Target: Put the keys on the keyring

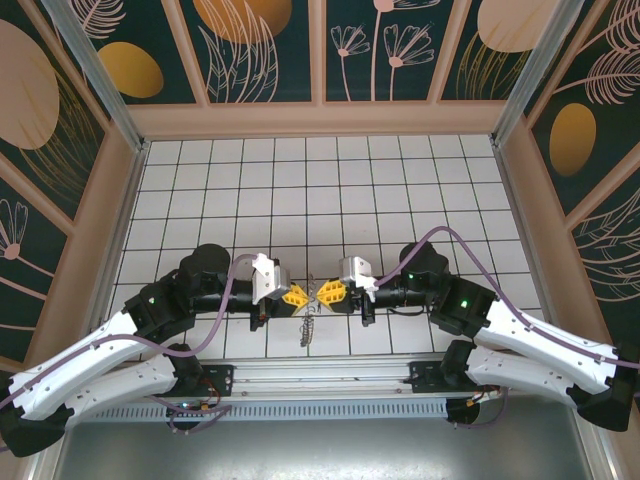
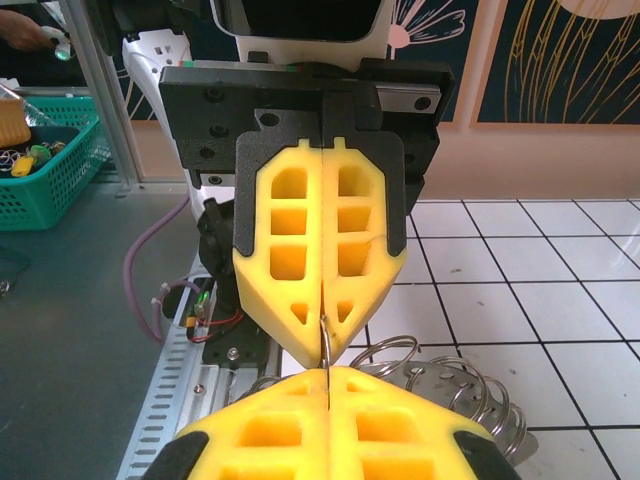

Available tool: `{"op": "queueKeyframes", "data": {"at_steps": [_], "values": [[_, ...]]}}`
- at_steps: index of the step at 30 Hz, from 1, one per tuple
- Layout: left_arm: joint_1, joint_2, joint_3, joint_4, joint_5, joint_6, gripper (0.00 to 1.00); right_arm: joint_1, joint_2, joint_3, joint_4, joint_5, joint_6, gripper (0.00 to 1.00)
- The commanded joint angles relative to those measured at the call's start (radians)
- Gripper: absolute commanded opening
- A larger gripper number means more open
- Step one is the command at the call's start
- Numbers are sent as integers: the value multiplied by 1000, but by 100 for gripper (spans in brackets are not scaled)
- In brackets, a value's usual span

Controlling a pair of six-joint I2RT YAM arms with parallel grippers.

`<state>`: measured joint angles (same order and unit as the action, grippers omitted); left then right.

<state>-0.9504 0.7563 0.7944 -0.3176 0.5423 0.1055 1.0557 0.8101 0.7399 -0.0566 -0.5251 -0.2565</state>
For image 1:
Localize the aluminium mounting rail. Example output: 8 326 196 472
47 353 596 401

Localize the grey slotted cable duct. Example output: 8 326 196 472
69 397 449 422

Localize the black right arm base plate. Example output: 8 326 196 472
408 360 454 397

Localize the small circuit board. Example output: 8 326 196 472
167 399 214 417

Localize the grey metal sheet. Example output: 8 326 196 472
27 417 616 480

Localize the aluminium table side rail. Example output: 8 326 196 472
77 142 151 364
492 142 566 351

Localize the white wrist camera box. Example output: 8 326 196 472
338 256 379 301
251 253 292 304

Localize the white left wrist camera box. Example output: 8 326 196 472
251 253 292 304

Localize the aluminium frame post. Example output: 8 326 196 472
42 0 150 154
489 0 599 147

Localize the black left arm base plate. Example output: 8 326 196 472
143 364 236 399

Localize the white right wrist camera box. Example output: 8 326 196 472
338 256 379 301

